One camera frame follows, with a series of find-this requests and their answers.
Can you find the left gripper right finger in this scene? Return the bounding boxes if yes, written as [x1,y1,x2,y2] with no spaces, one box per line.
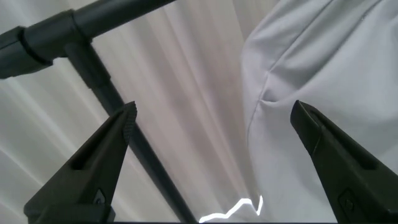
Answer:
[290,100,398,222]

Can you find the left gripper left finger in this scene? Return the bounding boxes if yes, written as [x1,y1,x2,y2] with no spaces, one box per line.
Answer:
[23,101,138,222]

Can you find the pale grey shorts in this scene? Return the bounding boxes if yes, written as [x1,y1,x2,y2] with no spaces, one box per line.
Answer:
[241,0,398,223]

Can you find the black clothes rack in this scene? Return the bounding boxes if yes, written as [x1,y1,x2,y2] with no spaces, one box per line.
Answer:
[0,0,200,223]

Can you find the white curtain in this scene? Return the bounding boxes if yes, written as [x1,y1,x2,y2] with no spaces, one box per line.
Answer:
[0,0,280,223]

